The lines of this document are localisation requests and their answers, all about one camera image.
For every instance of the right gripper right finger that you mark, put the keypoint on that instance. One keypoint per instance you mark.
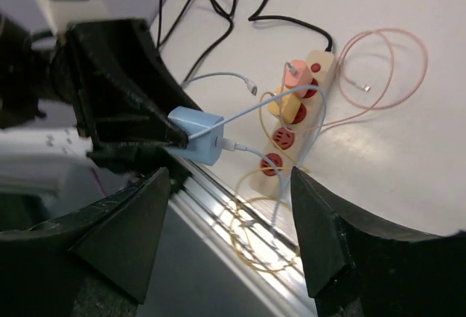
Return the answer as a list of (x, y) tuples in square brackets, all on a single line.
[(358, 264)]

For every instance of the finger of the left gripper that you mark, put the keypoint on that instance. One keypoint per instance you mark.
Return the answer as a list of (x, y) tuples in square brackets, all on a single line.
[(140, 160)]

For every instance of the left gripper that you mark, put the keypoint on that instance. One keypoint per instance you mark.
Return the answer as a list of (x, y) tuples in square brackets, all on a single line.
[(109, 70)]

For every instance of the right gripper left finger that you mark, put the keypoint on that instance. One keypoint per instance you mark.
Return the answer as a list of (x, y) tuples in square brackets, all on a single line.
[(96, 261)]

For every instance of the yellow charger plug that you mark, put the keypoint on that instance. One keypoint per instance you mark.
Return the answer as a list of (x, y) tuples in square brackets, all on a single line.
[(287, 107)]

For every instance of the beige red power strip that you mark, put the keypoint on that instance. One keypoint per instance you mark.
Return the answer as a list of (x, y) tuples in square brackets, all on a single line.
[(289, 141)]

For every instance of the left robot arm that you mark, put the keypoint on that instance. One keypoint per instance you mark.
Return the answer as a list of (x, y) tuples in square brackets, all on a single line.
[(52, 141)]

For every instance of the pink charger plug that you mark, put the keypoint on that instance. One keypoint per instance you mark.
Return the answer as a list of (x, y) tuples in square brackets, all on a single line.
[(297, 74)]

